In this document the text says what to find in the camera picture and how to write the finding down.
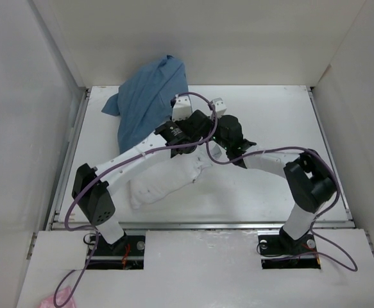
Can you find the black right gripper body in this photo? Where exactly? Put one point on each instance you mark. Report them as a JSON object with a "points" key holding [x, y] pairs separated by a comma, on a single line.
{"points": [[224, 143]]}

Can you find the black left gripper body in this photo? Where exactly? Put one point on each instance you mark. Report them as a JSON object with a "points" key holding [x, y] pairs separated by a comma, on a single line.
{"points": [[179, 123]]}

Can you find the blue fabric pillowcase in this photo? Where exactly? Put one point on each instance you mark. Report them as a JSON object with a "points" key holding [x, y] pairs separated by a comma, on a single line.
{"points": [[144, 101]]}

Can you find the white pillow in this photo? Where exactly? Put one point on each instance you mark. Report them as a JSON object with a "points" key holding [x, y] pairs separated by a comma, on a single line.
{"points": [[164, 178]]}

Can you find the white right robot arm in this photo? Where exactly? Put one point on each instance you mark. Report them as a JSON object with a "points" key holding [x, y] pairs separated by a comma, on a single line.
{"points": [[310, 180]]}

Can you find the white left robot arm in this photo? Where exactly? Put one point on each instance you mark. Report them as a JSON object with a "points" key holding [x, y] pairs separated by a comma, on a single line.
{"points": [[94, 187]]}

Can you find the pink plastic bag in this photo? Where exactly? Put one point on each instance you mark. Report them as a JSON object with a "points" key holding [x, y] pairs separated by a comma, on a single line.
{"points": [[60, 298]]}

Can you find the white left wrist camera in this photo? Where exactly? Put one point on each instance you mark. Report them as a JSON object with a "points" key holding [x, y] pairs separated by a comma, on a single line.
{"points": [[181, 108]]}

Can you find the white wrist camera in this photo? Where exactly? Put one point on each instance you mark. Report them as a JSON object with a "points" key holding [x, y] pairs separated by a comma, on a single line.
{"points": [[220, 106], [181, 108]]}

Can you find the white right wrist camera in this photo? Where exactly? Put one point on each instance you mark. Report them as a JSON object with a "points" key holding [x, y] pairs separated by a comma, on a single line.
{"points": [[220, 106]]}

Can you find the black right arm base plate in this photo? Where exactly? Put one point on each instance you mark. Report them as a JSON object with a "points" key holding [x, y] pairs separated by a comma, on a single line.
{"points": [[278, 253]]}

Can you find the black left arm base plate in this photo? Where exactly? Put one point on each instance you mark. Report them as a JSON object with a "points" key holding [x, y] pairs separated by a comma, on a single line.
{"points": [[129, 255]]}

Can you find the aluminium front rail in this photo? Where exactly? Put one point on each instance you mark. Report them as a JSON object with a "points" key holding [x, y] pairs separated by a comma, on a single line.
{"points": [[195, 225]]}

